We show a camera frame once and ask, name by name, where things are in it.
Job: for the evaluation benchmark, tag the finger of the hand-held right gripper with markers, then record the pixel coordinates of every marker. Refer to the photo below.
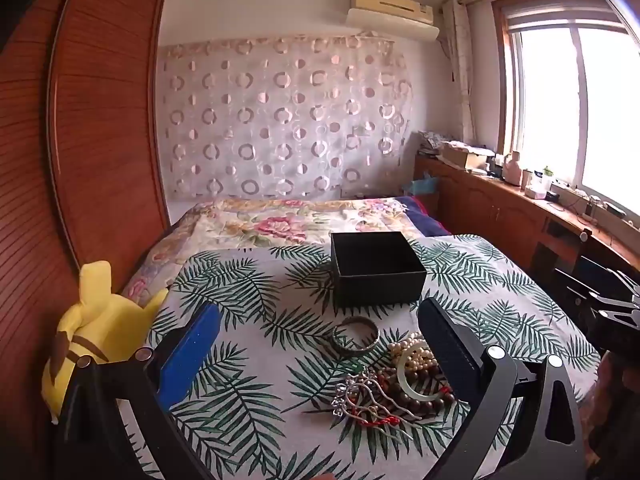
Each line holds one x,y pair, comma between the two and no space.
617,327
617,298

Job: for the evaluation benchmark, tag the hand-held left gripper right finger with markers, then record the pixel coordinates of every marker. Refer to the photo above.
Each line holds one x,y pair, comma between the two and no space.
450,342

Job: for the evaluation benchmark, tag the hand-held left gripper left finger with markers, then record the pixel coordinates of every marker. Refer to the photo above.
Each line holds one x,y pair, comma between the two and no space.
190,355

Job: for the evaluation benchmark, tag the pale green jade bangle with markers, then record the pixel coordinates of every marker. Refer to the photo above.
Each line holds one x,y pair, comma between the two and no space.
406,385

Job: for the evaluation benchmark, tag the black square box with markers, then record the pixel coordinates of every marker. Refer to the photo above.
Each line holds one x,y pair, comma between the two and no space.
380,280

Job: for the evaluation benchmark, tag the silver hair comb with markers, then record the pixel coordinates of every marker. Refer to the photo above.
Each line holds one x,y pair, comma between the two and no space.
360,390

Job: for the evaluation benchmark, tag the leaf print cloth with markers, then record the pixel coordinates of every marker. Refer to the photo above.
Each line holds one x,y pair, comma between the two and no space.
280,360

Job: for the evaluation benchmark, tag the yellow plush toy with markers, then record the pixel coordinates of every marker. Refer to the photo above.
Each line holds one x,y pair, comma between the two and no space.
100,320

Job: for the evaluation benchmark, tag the dark blue blanket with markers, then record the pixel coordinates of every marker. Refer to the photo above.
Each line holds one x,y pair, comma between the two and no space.
425,220

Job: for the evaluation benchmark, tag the wooden cabinet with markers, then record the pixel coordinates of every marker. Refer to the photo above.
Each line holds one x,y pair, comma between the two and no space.
490,210

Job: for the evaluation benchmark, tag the small green plant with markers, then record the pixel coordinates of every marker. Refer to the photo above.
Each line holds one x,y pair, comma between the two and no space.
548,171

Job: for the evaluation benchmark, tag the floral bedspread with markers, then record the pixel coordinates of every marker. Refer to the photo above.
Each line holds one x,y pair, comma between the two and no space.
260,225

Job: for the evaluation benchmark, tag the white jar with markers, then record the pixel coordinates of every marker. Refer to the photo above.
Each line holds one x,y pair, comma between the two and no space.
529,179

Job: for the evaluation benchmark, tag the blue tissue box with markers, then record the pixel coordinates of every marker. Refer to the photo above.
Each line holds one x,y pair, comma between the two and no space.
422,185

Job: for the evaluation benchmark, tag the pale pink bottle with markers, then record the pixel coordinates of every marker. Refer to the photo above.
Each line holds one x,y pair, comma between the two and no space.
512,170

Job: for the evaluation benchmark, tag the cardboard box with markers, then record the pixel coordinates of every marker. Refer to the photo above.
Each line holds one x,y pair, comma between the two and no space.
465,157

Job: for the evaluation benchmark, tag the pile of printed paper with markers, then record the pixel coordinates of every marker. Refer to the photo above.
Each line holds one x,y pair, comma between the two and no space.
432,141

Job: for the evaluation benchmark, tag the window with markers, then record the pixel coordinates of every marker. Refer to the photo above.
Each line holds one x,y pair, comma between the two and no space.
575,100

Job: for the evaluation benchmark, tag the sheer circle pattern curtain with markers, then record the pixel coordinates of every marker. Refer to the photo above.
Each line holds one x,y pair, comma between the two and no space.
280,120

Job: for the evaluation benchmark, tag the white window curtain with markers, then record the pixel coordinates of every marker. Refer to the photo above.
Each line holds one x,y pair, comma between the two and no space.
462,70

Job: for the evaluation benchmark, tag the cream air conditioner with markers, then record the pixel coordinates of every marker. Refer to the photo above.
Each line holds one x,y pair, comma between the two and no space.
390,12

